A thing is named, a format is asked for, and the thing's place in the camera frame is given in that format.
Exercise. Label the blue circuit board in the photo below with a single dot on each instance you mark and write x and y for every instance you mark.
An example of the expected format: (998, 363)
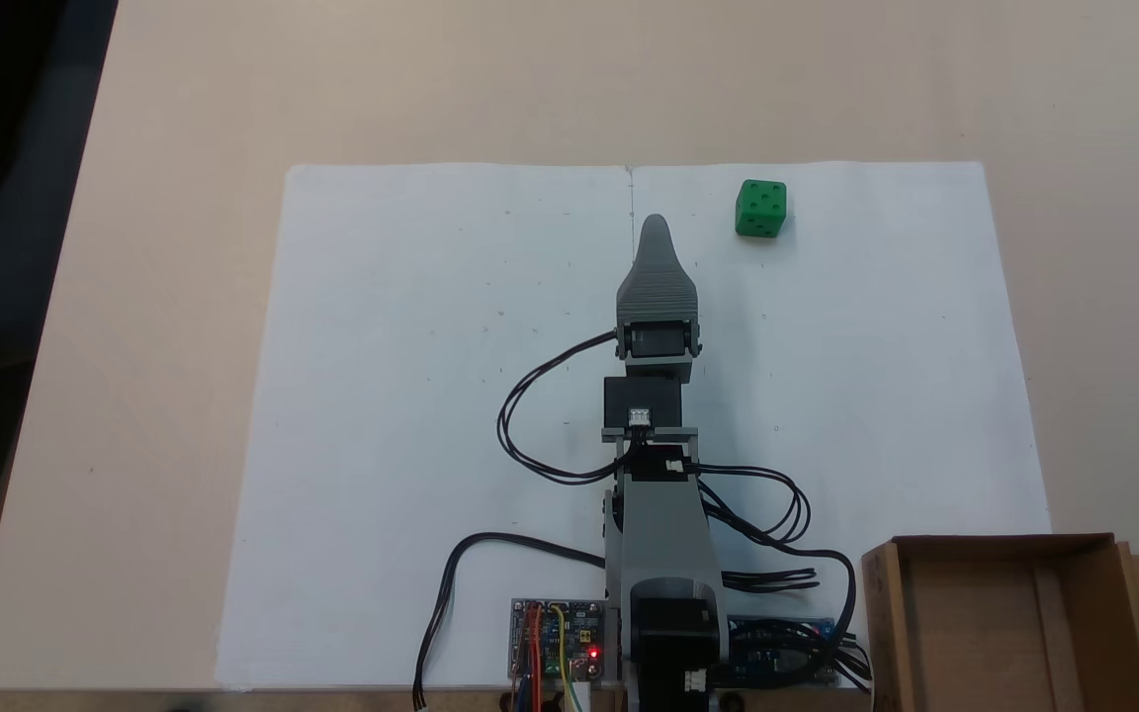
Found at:
(777, 648)

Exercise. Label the green dice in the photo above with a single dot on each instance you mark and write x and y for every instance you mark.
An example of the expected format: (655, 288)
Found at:
(760, 210)

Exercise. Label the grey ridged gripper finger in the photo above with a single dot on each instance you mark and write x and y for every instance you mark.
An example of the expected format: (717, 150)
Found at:
(657, 287)

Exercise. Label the white paper sheet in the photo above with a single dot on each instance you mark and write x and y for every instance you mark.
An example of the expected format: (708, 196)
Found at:
(411, 396)
(876, 396)

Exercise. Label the brown cardboard box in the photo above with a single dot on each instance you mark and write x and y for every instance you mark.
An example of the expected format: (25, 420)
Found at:
(975, 633)

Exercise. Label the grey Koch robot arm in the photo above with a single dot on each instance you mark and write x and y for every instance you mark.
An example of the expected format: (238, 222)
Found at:
(663, 534)

